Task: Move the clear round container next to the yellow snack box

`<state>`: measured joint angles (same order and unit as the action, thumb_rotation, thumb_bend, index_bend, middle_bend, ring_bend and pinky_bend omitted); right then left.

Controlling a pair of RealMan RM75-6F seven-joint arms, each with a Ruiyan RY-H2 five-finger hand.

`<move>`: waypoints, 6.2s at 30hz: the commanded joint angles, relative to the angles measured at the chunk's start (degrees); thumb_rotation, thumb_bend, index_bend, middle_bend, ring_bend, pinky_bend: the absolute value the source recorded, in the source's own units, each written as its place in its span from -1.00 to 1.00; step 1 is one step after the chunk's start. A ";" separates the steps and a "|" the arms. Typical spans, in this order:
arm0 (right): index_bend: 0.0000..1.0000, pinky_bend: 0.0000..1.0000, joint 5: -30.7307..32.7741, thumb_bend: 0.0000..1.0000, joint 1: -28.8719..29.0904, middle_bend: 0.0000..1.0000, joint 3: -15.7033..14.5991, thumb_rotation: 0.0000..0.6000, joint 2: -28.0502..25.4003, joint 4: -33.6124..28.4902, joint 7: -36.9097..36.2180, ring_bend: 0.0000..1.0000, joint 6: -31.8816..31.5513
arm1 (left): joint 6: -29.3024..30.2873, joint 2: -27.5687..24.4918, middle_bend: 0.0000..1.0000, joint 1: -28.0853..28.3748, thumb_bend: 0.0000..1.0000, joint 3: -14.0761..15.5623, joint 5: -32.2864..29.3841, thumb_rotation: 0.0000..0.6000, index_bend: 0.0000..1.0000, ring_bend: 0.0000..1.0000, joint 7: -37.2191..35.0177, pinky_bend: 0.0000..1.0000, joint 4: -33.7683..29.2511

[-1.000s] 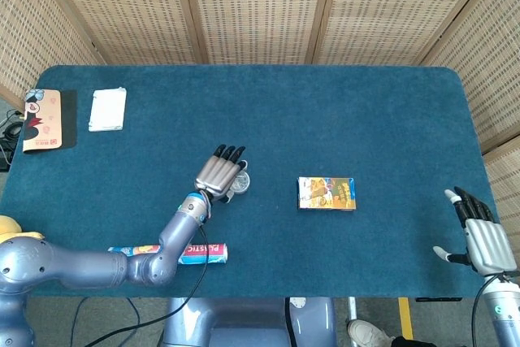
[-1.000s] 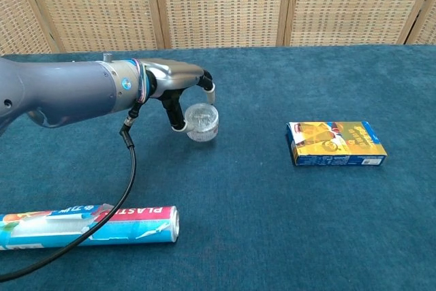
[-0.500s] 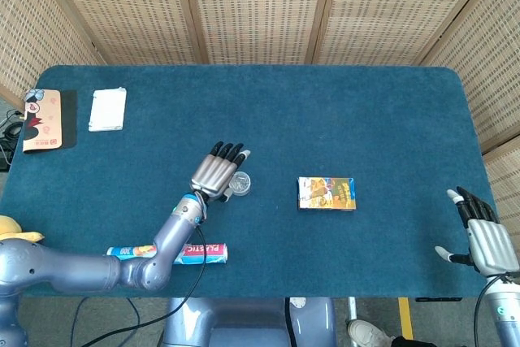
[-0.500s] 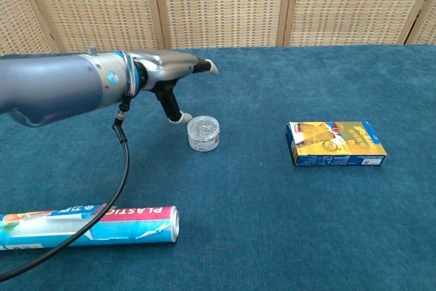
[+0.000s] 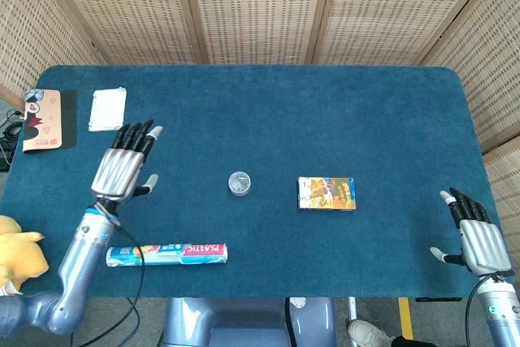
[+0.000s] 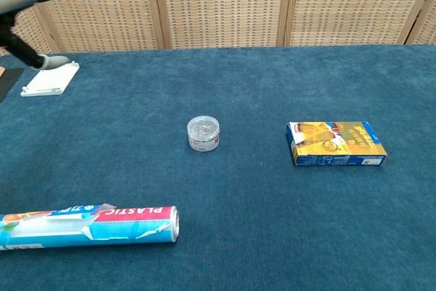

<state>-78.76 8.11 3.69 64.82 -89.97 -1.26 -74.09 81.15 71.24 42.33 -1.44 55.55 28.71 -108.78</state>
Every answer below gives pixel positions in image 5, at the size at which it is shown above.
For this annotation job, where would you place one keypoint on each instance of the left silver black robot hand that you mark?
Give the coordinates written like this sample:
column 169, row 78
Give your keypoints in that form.
column 118, row 172

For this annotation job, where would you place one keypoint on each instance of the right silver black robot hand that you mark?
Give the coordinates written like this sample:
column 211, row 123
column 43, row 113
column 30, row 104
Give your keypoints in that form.
column 483, row 247

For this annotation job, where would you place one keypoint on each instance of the small clear round container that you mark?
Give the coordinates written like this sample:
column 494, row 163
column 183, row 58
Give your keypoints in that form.
column 239, row 183

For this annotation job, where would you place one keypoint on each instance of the white rectangular box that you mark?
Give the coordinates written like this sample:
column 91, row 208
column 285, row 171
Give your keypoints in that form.
column 107, row 110

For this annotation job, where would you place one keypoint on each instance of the colourful printed snack box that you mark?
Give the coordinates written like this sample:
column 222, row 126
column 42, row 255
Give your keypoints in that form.
column 326, row 193

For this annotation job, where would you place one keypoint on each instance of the plastic wrap roll package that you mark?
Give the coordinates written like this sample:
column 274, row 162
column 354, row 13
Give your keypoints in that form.
column 174, row 254

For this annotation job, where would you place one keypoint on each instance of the black trouser leg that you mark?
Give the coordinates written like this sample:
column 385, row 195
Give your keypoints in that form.
column 412, row 342

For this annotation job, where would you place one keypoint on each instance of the yellow plush toy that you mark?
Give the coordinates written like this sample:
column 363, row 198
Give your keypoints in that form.
column 18, row 253

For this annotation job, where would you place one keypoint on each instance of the white shoe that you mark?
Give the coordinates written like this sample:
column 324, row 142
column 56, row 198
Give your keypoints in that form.
column 367, row 332

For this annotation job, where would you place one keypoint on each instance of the metal table leg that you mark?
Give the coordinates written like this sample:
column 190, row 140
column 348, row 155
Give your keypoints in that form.
column 352, row 308

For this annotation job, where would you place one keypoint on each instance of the blue carpet table mat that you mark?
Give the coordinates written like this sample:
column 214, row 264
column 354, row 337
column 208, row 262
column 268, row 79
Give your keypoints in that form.
column 260, row 119

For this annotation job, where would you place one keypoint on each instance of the blue-grey robot torso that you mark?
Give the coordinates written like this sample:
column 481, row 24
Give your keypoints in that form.
column 243, row 322

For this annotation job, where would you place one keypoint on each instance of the bamboo folding screen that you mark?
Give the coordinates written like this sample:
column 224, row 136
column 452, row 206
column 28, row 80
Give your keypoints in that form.
column 260, row 5

